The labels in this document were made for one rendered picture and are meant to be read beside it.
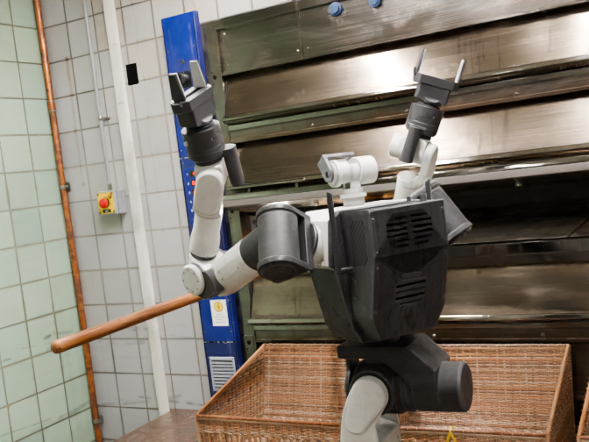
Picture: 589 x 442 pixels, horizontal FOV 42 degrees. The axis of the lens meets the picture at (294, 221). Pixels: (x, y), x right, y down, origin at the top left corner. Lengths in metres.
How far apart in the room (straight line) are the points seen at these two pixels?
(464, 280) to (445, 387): 0.95
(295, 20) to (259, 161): 0.54
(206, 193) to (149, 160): 1.46
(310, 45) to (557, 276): 1.17
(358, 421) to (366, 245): 0.43
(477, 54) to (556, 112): 0.31
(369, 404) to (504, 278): 0.97
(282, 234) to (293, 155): 1.22
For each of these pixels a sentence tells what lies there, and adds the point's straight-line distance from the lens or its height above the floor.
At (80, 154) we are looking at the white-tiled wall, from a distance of 3.45.
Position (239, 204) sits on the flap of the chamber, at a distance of 2.78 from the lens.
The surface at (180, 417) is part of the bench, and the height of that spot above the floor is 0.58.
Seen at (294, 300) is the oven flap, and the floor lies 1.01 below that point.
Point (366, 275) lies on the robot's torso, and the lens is 1.63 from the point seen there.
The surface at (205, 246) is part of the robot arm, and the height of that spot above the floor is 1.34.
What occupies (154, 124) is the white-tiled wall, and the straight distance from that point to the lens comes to 3.18.
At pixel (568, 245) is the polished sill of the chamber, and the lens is 2.54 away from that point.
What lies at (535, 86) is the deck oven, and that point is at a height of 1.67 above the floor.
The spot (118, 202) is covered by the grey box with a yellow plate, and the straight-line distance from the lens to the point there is 3.26.
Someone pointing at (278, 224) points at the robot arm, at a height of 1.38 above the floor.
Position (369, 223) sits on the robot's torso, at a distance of 1.59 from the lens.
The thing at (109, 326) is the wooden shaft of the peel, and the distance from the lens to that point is 1.82.
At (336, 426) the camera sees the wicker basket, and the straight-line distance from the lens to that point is 2.36.
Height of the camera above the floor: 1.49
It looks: 4 degrees down
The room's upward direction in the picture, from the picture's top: 7 degrees counter-clockwise
